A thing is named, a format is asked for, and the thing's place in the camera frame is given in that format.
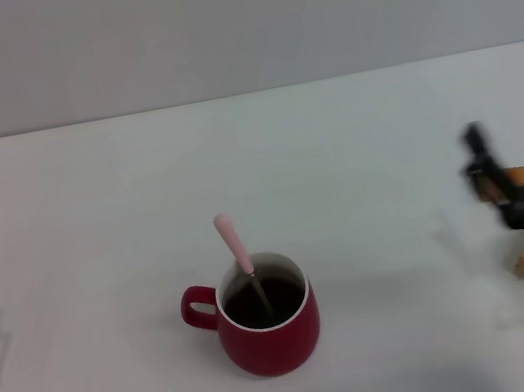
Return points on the red ceramic coffee cup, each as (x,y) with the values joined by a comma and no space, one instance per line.
(273,346)

